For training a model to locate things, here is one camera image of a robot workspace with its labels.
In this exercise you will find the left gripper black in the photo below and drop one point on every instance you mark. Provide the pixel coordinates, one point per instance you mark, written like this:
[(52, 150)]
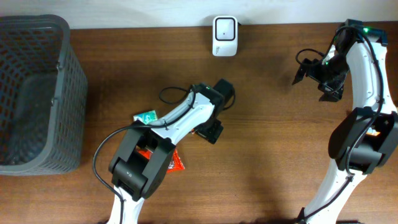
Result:
[(208, 134)]

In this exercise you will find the white barcode scanner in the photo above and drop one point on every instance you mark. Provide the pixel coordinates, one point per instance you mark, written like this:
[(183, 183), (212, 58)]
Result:
[(225, 36)]

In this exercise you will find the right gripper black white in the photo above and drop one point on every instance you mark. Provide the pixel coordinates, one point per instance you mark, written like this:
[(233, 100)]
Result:
[(335, 91)]

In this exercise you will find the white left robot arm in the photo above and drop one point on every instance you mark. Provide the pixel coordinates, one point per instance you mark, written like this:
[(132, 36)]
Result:
[(141, 161)]

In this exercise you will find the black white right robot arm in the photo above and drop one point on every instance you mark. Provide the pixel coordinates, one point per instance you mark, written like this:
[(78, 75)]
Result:
[(367, 137)]

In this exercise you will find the grey plastic mesh basket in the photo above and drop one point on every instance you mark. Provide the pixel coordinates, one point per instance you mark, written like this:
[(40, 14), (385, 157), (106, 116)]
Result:
[(43, 97)]

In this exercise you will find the red Hacks candy bag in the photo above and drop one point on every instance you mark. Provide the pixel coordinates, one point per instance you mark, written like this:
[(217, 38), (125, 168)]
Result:
[(175, 164)]

